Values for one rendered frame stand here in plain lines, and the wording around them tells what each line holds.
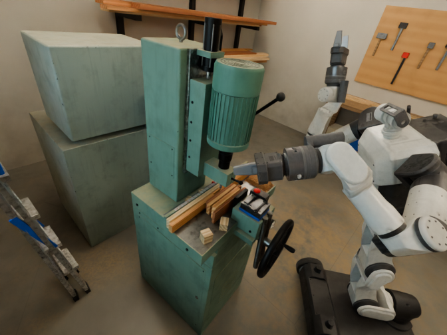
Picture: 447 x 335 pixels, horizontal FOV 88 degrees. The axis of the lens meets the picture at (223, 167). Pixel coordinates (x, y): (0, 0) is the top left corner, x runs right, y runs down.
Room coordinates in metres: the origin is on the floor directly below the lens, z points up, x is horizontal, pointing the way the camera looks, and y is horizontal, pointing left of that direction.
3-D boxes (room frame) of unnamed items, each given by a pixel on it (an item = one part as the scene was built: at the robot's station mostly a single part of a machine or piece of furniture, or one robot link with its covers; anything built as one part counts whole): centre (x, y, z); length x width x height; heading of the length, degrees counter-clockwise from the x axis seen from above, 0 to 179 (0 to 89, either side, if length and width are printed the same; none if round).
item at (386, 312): (0.83, -1.04, 0.28); 0.21 x 0.20 x 0.13; 87
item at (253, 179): (1.01, -0.21, 0.92); 0.14 x 0.09 x 0.04; 57
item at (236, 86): (0.86, 0.00, 1.35); 0.18 x 0.18 x 0.31
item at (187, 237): (0.79, -0.09, 0.87); 0.61 x 0.30 x 0.06; 147
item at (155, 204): (0.92, 0.10, 0.76); 0.57 x 0.45 x 0.09; 57
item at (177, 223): (0.88, -0.01, 0.92); 0.67 x 0.02 x 0.04; 147
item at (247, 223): (0.75, -0.16, 0.91); 0.15 x 0.14 x 0.09; 147
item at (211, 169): (0.87, 0.01, 1.03); 0.14 x 0.07 x 0.09; 57
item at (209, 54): (0.93, 0.12, 1.54); 0.08 x 0.08 x 0.17; 57
